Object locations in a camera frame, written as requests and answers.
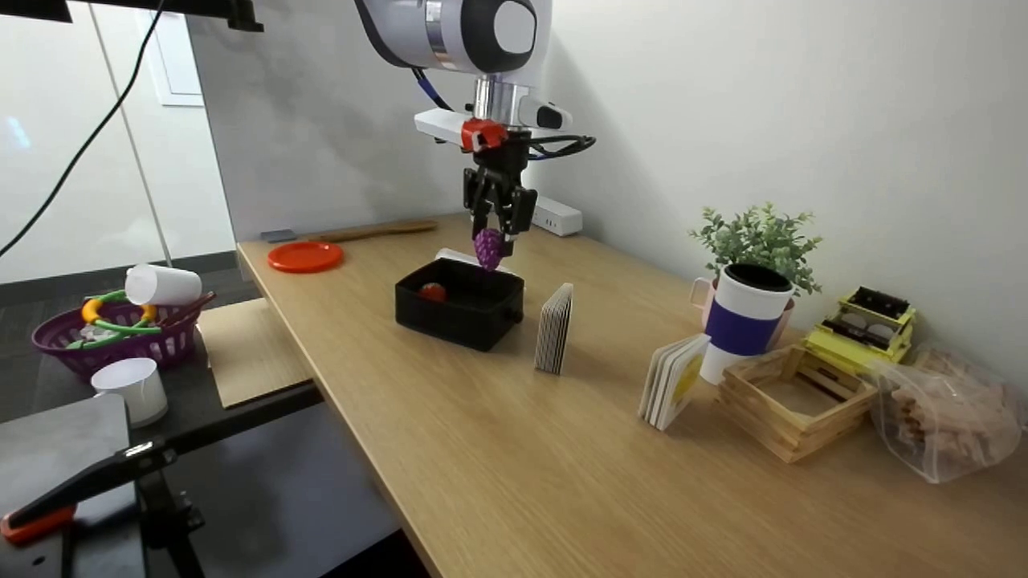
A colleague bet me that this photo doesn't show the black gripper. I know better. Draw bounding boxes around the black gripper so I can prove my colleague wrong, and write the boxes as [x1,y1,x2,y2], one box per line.
[464,130,536,252]

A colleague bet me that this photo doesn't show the purple toy grapes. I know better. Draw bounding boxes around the purple toy grapes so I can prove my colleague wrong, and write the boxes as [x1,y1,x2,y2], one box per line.
[471,229,503,269]

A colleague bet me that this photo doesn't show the black rectangular box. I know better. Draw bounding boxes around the black rectangular box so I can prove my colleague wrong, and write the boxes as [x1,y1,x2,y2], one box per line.
[394,260,522,351]

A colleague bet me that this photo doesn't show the red toy strawberry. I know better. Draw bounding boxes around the red toy strawberry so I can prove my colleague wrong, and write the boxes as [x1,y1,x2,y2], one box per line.
[419,283,446,304]

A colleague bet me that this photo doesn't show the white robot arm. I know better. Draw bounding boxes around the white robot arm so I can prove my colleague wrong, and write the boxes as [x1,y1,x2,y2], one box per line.
[357,0,561,269]

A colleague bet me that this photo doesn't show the white power strip box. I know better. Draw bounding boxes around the white power strip box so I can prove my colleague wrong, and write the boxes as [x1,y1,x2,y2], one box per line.
[532,196,583,236]

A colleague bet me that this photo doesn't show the white triangular card box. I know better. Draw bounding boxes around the white triangular card box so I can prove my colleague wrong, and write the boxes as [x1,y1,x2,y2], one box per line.
[536,283,576,374]

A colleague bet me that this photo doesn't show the clear squeeze bottle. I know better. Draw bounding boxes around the clear squeeze bottle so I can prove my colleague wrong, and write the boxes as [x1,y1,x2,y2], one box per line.
[434,247,480,265]

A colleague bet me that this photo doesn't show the red round plate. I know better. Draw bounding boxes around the red round plate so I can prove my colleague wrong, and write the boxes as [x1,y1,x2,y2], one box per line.
[268,242,344,272]

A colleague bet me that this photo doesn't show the stack of picture cards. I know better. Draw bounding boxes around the stack of picture cards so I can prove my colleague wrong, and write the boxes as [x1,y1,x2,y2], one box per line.
[639,334,711,430]

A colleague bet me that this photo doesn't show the green potted plant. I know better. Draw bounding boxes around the green potted plant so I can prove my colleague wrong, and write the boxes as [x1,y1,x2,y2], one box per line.
[693,203,823,294]

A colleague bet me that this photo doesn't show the white cup blue sleeve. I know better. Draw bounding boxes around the white cup blue sleeve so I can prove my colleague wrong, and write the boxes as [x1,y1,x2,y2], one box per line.
[701,263,793,385]

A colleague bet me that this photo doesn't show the brown cardboard sheet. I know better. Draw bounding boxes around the brown cardboard sheet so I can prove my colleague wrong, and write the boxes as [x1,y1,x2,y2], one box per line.
[198,297,309,407]

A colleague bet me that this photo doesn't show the wooden slat crate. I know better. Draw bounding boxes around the wooden slat crate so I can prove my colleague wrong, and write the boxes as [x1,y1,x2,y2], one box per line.
[718,348,878,462]

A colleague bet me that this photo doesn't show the white paper cup lying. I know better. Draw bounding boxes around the white paper cup lying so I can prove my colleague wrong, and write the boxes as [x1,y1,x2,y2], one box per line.
[126,263,202,304]

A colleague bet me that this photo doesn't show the yellow toy machine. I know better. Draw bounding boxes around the yellow toy machine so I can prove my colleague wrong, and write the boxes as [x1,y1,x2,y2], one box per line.
[804,284,918,373]

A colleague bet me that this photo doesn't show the white paper cup standing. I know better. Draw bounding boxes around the white paper cup standing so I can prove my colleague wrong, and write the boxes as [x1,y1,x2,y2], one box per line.
[91,356,167,427]

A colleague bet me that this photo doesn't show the purple plastic basket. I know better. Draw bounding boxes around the purple plastic basket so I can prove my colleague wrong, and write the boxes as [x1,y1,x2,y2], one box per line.
[31,297,205,374]

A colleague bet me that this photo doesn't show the clear container wooden pieces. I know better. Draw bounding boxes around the clear container wooden pieces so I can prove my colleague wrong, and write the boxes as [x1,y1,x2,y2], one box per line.
[870,343,1021,484]

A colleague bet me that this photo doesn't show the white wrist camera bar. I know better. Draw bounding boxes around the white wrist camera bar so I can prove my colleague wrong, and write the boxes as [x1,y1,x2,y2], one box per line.
[413,110,506,153]

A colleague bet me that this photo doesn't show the black hanging cable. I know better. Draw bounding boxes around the black hanging cable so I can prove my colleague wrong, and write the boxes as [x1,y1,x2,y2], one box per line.
[0,0,173,263]

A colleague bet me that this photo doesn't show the black tripod camera stand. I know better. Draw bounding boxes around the black tripod camera stand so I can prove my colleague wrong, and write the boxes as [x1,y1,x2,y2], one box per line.
[0,385,320,578]

